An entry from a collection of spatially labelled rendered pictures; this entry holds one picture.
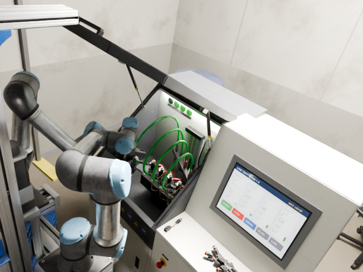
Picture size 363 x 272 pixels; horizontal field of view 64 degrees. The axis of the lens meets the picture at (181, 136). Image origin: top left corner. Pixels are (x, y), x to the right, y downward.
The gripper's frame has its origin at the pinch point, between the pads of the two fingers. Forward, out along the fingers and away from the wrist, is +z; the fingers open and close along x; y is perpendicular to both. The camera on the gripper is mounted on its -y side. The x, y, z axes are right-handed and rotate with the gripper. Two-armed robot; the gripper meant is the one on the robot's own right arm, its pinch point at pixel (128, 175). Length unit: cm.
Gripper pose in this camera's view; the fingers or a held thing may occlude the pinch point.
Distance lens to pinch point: 159.3
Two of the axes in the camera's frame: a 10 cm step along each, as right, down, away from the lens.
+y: -7.0, 2.8, -6.5
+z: -1.7, 8.3, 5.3
